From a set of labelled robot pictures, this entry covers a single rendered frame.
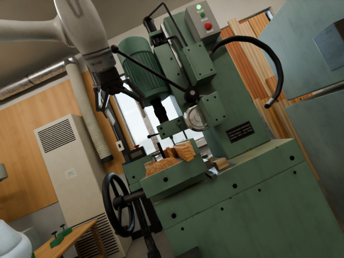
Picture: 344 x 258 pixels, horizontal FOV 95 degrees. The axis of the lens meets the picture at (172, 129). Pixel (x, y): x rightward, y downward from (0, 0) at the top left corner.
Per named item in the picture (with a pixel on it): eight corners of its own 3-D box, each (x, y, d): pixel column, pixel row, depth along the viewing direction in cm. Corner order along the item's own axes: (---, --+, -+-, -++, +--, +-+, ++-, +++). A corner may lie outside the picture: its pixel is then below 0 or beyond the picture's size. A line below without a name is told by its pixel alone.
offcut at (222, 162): (219, 170, 60) (215, 162, 60) (215, 169, 63) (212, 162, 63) (229, 165, 61) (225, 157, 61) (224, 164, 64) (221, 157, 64)
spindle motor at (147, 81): (141, 111, 88) (120, 62, 90) (170, 99, 89) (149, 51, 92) (136, 102, 70) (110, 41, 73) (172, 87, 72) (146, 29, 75)
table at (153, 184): (142, 176, 107) (138, 168, 107) (183, 157, 110) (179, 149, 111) (116, 213, 47) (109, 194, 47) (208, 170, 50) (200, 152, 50)
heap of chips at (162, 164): (147, 173, 58) (144, 166, 58) (177, 159, 59) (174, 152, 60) (144, 177, 50) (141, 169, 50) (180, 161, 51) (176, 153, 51)
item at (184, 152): (173, 153, 106) (170, 147, 106) (175, 152, 106) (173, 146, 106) (188, 162, 44) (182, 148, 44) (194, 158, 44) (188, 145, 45)
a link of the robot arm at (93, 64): (105, 49, 46) (114, 69, 50) (112, 45, 54) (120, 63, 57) (77, 58, 47) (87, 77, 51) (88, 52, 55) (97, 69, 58)
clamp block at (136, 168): (134, 178, 84) (128, 163, 85) (158, 168, 86) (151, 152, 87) (129, 185, 70) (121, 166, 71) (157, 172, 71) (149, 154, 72)
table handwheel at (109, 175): (112, 170, 88) (89, 183, 59) (146, 155, 90) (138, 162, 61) (132, 219, 87) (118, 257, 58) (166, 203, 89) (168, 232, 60)
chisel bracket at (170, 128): (162, 143, 81) (156, 128, 82) (187, 132, 83) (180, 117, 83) (162, 142, 74) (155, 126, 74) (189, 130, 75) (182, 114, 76)
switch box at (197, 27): (197, 47, 73) (184, 18, 74) (217, 40, 74) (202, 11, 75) (201, 38, 67) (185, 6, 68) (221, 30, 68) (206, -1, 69)
